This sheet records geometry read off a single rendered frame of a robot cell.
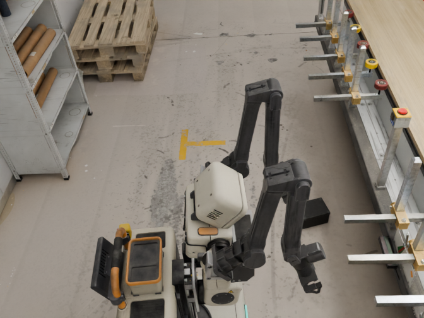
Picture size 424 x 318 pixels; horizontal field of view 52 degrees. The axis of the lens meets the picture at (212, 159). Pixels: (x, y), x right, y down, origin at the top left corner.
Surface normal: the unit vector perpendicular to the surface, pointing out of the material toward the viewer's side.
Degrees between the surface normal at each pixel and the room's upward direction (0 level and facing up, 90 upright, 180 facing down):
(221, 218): 90
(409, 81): 0
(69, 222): 0
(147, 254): 0
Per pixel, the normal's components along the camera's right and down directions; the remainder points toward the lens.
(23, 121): -0.02, 0.70
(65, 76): -0.07, -0.72
